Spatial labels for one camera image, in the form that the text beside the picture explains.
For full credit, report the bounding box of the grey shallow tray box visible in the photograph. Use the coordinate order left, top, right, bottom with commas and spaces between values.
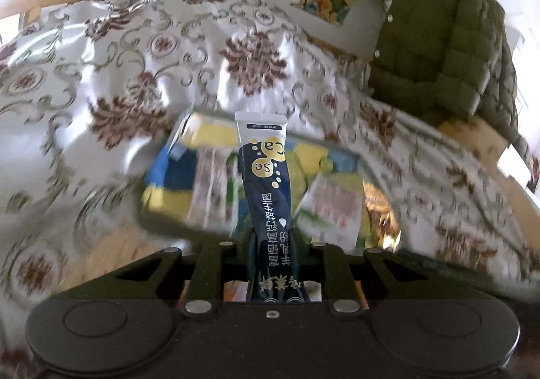
139, 109, 406, 255

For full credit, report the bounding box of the pile of snack packets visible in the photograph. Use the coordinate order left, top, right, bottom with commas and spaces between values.
143, 113, 363, 249

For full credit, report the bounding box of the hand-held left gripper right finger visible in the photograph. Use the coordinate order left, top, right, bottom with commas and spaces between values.
294, 229, 499, 315

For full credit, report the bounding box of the white snack packet green print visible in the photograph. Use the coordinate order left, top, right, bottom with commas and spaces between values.
295, 173, 366, 254
189, 146, 242, 233

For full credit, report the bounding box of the dark blue stick packet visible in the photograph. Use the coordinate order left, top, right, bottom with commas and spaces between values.
235, 111, 313, 304

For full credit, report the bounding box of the clear packet of brown snacks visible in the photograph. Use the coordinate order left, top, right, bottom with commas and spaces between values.
362, 180, 402, 254

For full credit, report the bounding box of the olive puffer jacket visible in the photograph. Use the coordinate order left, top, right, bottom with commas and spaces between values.
366, 0, 533, 161

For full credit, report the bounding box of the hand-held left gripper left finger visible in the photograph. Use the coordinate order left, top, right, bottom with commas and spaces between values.
50, 229, 256, 315

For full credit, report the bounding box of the floral printed blanket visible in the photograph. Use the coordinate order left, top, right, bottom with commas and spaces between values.
0, 0, 540, 363

